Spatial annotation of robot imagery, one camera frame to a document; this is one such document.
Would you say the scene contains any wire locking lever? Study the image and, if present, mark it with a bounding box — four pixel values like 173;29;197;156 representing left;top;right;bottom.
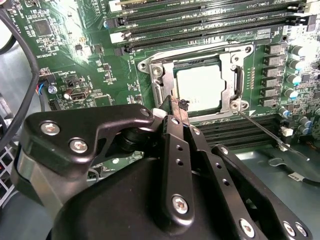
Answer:
236;108;311;161

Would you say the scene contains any CPU with silver lid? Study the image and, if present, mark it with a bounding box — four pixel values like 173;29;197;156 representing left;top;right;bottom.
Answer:
174;62;231;113

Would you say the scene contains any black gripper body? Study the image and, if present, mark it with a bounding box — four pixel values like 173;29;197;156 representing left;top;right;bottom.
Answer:
51;156;233;240

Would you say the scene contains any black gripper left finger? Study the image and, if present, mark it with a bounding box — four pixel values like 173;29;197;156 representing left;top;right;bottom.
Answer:
11;94;196;228

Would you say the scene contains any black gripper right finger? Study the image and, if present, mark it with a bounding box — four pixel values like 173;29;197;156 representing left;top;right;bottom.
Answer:
177;99;313;240

